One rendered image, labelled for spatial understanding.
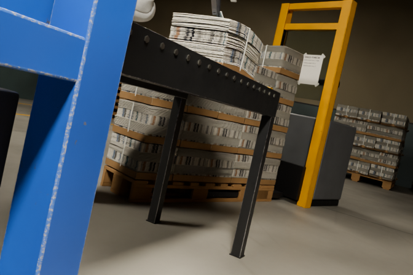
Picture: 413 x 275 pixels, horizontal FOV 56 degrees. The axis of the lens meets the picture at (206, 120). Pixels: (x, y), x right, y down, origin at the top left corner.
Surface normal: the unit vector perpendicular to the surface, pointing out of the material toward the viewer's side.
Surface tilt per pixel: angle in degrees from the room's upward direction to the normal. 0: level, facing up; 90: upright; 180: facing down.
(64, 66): 90
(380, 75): 90
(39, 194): 90
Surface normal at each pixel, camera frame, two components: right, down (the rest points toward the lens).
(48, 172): -0.46, -0.08
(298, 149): -0.70, -0.14
